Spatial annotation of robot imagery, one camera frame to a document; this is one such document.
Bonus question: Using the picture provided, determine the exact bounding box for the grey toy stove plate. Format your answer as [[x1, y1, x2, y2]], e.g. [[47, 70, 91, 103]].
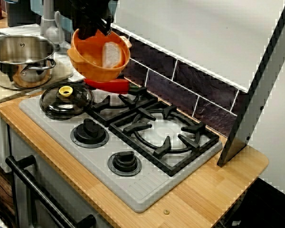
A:
[[19, 91, 223, 214]]

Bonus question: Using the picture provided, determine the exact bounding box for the dark grey side panel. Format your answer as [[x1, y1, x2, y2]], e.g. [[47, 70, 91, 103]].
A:
[[217, 0, 285, 168]]

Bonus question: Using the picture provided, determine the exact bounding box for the dark tile backsplash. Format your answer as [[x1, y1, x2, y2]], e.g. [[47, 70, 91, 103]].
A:
[[71, 22, 249, 138]]

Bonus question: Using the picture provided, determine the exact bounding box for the teal box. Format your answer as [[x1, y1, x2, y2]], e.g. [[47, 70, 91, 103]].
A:
[[29, 0, 119, 34]]

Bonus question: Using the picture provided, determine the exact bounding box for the glass lid with yellow knob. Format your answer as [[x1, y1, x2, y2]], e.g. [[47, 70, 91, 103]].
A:
[[39, 82, 95, 121]]

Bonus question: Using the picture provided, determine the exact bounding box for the black box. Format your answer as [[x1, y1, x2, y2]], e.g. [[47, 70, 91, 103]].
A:
[[6, 0, 42, 27]]

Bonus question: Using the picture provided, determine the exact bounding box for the grey toy faucet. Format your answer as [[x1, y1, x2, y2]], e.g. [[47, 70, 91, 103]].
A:
[[39, 0, 66, 50]]

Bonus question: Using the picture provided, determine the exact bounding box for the black burner grate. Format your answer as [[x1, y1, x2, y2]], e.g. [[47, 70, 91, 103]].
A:
[[91, 86, 159, 128], [108, 102, 220, 178]]

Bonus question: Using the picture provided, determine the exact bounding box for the black stove knob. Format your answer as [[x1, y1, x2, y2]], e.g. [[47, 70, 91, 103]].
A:
[[107, 151, 143, 177], [70, 118, 110, 149]]

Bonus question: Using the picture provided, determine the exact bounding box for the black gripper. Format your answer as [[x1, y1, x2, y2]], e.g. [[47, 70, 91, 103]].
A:
[[72, 0, 113, 40]]

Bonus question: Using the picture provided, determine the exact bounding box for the orange plastic toy pot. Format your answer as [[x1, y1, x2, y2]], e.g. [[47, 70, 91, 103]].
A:
[[66, 28, 133, 83]]

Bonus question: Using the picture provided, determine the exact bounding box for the white cloth piece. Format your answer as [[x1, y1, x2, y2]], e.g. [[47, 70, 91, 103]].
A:
[[102, 41, 124, 69]]

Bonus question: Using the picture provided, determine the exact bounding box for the wooden countertop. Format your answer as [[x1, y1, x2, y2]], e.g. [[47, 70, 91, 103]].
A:
[[0, 90, 269, 228]]

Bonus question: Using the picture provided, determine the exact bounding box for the stainless steel pot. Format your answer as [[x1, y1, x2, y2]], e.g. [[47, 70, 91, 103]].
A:
[[0, 34, 57, 90]]

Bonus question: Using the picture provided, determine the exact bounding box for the light wooden cutting board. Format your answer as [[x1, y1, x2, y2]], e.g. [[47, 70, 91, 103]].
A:
[[0, 59, 74, 107]]

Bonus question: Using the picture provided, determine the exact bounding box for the black oven door handle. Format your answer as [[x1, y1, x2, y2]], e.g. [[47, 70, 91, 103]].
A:
[[5, 154, 97, 228]]

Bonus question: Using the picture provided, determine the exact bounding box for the white ribbed drainboard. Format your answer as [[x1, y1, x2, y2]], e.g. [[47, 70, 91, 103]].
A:
[[0, 23, 114, 83]]

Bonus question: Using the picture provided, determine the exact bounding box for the white toy kitchen cabinet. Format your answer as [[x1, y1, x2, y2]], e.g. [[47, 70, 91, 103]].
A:
[[0, 104, 114, 228]]

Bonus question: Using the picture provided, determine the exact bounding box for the red toy pepper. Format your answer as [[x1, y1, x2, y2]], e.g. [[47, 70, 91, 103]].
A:
[[84, 78, 140, 95]]

